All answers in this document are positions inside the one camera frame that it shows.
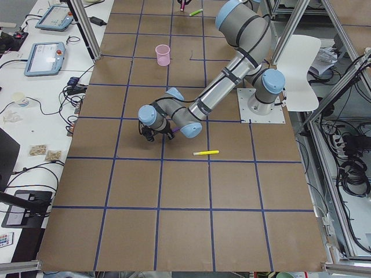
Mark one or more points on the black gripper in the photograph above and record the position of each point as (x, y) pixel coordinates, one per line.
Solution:
(168, 130)

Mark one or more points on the pink marker pen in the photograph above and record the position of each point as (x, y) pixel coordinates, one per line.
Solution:
(182, 5)

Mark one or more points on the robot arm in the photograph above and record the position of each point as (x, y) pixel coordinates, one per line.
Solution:
(250, 35)

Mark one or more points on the pink mesh cup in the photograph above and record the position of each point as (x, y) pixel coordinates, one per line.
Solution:
(163, 55)

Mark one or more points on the yellow marker pen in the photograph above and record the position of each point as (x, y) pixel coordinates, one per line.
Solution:
(201, 153)

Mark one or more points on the black power adapter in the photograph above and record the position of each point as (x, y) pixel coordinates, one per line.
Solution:
(97, 21)

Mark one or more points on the near teach pendant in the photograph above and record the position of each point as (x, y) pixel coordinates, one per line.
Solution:
(45, 59)

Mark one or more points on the teach pendant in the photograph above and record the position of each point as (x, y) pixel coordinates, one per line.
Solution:
(45, 59)
(57, 18)

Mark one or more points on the green marker pen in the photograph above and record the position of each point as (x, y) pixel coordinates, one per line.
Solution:
(196, 12)

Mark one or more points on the far teach pendant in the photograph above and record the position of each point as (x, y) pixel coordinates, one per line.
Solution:
(57, 18)

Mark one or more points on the white plastic chair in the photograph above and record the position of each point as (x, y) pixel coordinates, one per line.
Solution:
(294, 63)

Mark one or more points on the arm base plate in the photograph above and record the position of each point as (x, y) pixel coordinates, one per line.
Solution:
(252, 111)

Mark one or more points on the aluminium frame post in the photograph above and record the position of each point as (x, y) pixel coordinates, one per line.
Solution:
(85, 28)

